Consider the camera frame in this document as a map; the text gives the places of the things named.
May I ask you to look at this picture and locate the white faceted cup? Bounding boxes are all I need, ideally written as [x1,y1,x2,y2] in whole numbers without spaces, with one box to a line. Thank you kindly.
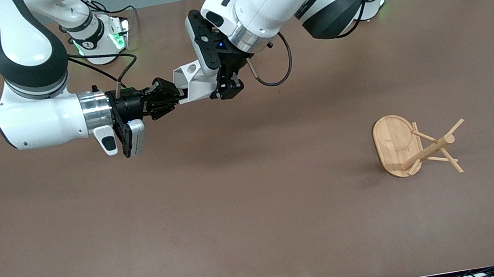
[170,57,224,106]

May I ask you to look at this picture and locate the wooden cup rack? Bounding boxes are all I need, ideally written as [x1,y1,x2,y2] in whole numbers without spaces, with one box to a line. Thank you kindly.
[369,104,473,186]

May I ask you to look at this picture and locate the brown table cover sheet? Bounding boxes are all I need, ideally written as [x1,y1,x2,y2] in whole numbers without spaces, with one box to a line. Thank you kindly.
[0,0,494,277]

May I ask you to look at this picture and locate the black right base cable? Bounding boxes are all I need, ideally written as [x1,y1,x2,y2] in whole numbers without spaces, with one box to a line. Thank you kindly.
[100,3,140,34]

